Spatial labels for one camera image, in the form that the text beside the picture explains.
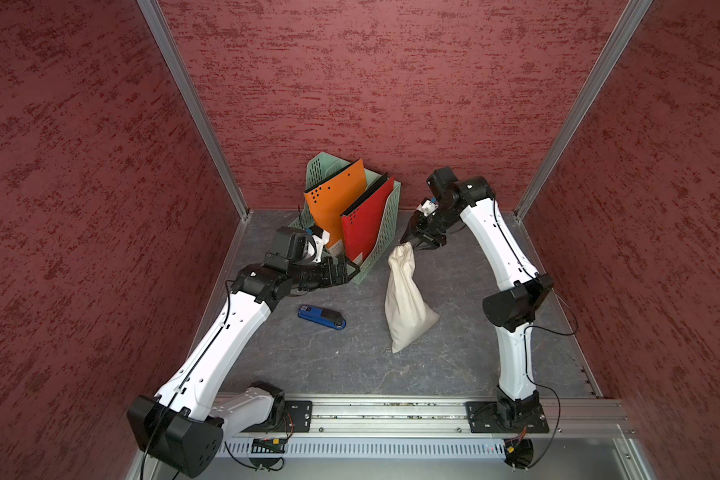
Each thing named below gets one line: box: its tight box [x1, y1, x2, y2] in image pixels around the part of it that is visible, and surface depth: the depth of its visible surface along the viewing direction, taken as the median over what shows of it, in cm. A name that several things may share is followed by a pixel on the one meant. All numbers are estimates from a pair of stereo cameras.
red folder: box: [340, 172, 394, 262], surface depth 85 cm
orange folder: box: [303, 158, 368, 248], surface depth 90 cm
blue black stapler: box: [297, 305, 347, 330], surface depth 91 cm
